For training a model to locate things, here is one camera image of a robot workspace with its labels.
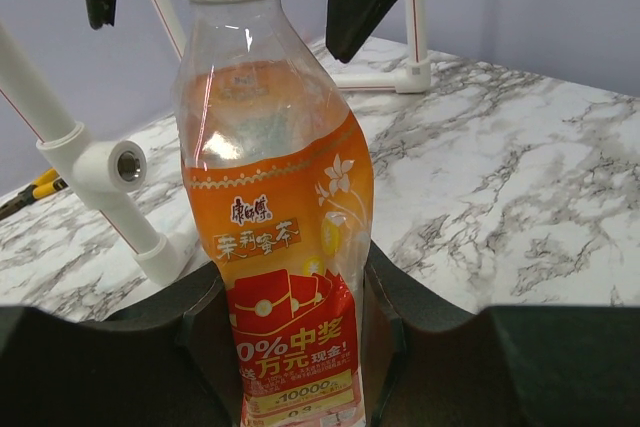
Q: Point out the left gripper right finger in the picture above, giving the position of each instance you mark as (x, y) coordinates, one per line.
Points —
(427, 362)

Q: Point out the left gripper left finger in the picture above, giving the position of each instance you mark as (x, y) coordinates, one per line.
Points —
(167, 360)

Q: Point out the orange label tea bottle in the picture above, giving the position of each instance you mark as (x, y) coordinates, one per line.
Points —
(280, 183)

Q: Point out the white PVC pipe frame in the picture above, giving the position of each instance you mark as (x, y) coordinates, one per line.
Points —
(102, 173)

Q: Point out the yellow handled pliers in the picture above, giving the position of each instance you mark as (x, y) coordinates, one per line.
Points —
(49, 183)

